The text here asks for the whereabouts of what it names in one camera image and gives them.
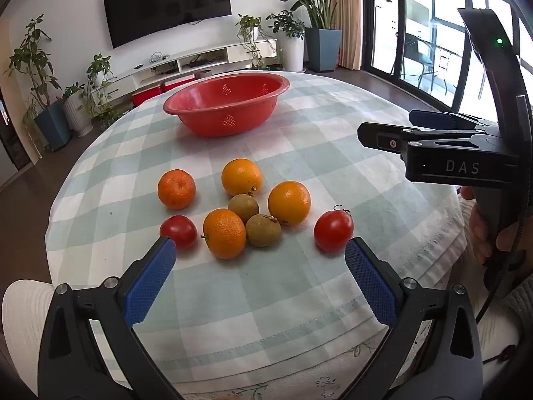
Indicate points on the black outdoor chair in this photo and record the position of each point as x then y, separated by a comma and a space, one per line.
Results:
416, 54

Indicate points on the small beige pot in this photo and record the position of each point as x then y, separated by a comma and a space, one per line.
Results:
203, 73

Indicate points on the person's right leg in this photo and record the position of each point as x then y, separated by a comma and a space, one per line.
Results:
499, 337

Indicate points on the person's left leg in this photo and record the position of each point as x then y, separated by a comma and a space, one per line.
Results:
25, 312

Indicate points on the schefflera in tall white pot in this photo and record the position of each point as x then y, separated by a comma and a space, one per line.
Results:
293, 50

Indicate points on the person's leg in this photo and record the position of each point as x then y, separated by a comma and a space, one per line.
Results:
25, 312
499, 337

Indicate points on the white television cabinet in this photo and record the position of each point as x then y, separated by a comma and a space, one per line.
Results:
208, 54

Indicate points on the trailing pothos in white pot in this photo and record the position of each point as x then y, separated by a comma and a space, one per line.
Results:
100, 68

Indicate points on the stemless red tomato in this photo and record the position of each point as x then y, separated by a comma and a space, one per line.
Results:
179, 230

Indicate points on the black framed glass doors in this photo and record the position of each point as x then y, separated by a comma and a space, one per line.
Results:
416, 8

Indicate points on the person's right hand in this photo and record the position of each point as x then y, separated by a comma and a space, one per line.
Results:
479, 233

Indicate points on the red plastic colander basin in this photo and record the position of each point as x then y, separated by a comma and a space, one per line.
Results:
225, 108

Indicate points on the light orange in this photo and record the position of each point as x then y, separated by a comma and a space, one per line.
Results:
224, 234
289, 202
241, 176

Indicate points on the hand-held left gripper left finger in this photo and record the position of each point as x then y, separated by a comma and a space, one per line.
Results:
150, 283

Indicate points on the long trailing pothos plant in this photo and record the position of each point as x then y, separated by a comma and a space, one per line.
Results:
249, 23

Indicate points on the dark orange mandarin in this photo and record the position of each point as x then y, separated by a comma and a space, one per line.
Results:
176, 189

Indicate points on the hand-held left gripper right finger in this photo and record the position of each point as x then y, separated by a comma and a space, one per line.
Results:
370, 283

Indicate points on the beige curtain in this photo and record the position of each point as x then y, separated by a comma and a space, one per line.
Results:
345, 12

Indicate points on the plant in ribbed white pot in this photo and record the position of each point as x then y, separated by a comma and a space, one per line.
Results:
78, 114

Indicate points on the black flat device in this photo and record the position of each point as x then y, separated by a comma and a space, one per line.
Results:
200, 63

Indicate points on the green white checked tablecloth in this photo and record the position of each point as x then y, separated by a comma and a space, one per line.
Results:
291, 300

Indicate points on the dark door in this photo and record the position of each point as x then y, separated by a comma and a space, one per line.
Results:
14, 150

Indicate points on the floral white cloth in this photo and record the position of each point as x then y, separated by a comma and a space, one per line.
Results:
333, 383

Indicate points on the brown round fruit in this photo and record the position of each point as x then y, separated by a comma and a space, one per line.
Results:
263, 231
243, 206

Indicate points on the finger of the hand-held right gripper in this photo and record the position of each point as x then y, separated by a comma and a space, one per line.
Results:
433, 118
377, 135

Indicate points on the broad-leaved plant in grey-blue planter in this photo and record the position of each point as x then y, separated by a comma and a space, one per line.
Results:
322, 50

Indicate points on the red tomato with stem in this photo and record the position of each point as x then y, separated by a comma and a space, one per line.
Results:
333, 231

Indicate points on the black wall television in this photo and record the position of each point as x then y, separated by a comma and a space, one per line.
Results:
166, 4

